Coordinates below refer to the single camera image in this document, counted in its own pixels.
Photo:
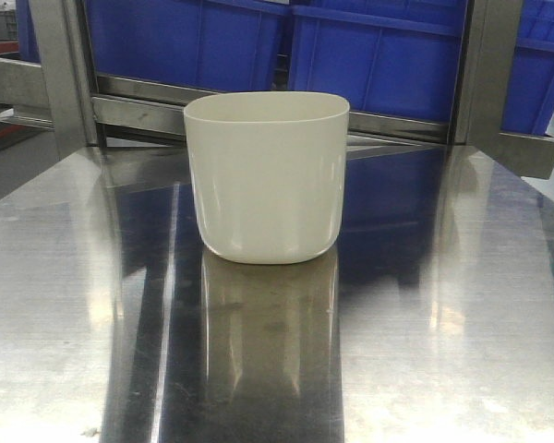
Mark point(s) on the white plastic bin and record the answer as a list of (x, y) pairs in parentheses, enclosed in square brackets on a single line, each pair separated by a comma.
[(267, 171)]

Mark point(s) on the blue crate behind bin left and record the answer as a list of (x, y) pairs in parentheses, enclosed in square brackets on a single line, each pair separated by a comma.
[(210, 45)]

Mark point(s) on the blue crate behind bin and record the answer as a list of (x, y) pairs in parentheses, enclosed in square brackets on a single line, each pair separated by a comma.
[(210, 45), (398, 58)]

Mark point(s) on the blue crate behind bin centre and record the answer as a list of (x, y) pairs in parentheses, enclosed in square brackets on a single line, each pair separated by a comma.
[(398, 58)]

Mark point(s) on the blue crate far left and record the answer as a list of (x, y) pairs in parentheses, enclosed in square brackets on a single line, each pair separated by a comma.
[(28, 48)]

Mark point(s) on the blue crate far right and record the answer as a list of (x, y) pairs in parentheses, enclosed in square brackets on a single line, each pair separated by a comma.
[(529, 104)]

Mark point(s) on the stainless steel shelf frame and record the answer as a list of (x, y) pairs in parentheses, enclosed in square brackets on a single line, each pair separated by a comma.
[(64, 93)]

